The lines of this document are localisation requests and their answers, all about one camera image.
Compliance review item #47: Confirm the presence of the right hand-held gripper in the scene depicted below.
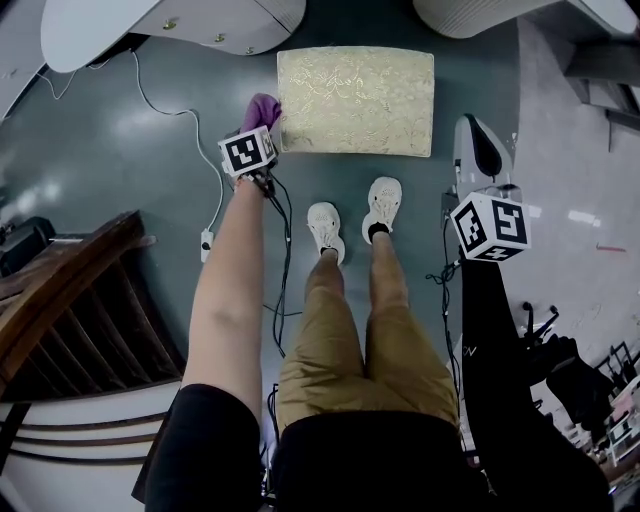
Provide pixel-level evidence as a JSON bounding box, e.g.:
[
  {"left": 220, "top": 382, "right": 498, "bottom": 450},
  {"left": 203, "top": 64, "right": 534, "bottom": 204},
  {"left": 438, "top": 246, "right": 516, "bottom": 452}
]
[{"left": 442, "top": 113, "right": 531, "bottom": 263}]

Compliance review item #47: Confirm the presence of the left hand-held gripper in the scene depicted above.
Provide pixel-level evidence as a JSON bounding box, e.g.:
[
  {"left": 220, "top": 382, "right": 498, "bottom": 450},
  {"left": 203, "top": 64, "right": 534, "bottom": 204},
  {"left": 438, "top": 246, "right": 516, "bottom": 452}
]
[{"left": 217, "top": 125, "right": 279, "bottom": 177}]

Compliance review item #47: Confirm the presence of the purple wiping cloth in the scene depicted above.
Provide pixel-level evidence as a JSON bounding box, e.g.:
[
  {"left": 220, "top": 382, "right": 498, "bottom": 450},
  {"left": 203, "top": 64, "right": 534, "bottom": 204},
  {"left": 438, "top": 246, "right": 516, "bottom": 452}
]
[{"left": 239, "top": 92, "right": 284, "bottom": 135}]

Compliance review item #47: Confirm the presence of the cream upholstered footstool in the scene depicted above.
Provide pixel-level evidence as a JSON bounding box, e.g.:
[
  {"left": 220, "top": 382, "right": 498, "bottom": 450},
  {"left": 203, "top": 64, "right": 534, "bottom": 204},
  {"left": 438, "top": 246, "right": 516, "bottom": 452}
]
[{"left": 276, "top": 45, "right": 435, "bottom": 159}]

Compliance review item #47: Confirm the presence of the person's left forearm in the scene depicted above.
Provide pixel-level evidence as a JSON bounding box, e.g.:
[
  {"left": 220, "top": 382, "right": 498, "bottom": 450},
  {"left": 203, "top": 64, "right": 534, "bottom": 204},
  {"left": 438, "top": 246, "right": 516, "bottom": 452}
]
[{"left": 180, "top": 174, "right": 274, "bottom": 426}]

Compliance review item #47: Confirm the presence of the person's right forearm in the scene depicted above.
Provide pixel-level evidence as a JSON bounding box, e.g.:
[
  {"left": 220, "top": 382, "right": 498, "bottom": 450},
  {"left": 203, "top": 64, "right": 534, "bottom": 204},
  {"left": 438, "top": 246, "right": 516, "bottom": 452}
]
[{"left": 459, "top": 257, "right": 531, "bottom": 416}]

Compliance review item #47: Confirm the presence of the white curved desk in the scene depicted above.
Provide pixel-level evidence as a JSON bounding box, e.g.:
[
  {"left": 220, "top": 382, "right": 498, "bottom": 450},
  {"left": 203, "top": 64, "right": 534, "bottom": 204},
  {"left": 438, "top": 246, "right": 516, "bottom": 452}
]
[{"left": 39, "top": 0, "right": 640, "bottom": 75}]

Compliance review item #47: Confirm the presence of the person's right cream shoe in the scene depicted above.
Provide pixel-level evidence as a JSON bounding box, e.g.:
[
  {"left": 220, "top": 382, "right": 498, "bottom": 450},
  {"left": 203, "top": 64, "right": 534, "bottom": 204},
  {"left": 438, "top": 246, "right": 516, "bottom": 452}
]
[{"left": 361, "top": 176, "right": 403, "bottom": 246}]

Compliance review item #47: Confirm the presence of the person's right leg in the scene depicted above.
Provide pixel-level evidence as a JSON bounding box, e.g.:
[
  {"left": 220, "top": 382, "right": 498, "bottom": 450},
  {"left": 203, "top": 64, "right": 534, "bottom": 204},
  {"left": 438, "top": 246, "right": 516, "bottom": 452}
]
[{"left": 368, "top": 232, "right": 412, "bottom": 311}]

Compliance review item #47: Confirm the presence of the small wooden side cabinet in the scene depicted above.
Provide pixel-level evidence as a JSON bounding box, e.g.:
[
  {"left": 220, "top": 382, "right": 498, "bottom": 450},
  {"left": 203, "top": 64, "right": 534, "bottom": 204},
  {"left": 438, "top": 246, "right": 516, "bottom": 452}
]
[{"left": 564, "top": 14, "right": 640, "bottom": 151}]

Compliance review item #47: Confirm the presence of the black backpack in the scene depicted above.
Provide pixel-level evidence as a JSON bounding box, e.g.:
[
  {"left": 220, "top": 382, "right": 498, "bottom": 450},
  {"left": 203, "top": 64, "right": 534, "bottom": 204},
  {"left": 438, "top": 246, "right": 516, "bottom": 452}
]
[{"left": 87, "top": 32, "right": 166, "bottom": 69}]

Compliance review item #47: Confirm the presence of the black office chair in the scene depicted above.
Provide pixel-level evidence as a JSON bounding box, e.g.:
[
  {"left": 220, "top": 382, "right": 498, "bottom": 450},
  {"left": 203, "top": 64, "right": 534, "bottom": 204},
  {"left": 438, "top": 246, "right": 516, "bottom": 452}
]
[{"left": 519, "top": 302, "right": 616, "bottom": 431}]

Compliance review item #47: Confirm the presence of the white panel with brown stripes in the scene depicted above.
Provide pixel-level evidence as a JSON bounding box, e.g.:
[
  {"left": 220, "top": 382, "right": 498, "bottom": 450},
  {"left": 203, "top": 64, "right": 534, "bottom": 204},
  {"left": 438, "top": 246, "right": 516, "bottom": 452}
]
[{"left": 0, "top": 382, "right": 184, "bottom": 512}]

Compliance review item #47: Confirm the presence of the person's black shirt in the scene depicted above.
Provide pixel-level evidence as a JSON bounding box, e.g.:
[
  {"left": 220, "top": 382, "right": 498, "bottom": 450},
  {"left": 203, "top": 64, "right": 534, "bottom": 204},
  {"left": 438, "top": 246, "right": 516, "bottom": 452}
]
[{"left": 144, "top": 383, "right": 614, "bottom": 512}]

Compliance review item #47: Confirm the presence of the white power cable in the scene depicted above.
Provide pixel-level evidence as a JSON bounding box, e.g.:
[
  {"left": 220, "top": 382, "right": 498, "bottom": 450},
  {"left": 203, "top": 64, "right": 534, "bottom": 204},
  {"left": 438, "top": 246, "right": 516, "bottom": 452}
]
[{"left": 37, "top": 49, "right": 225, "bottom": 231}]

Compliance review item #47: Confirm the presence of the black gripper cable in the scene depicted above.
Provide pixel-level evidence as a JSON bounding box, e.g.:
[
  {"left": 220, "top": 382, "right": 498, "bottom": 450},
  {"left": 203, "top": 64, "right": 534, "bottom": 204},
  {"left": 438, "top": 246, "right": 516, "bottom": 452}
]
[
  {"left": 426, "top": 217, "right": 464, "bottom": 381},
  {"left": 259, "top": 174, "right": 304, "bottom": 359}
]

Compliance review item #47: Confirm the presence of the dark wooden slatted frame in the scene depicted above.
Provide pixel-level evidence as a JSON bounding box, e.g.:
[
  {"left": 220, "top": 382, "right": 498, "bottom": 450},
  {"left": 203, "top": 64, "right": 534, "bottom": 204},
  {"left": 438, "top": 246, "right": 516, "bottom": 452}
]
[{"left": 0, "top": 209, "right": 184, "bottom": 401}]

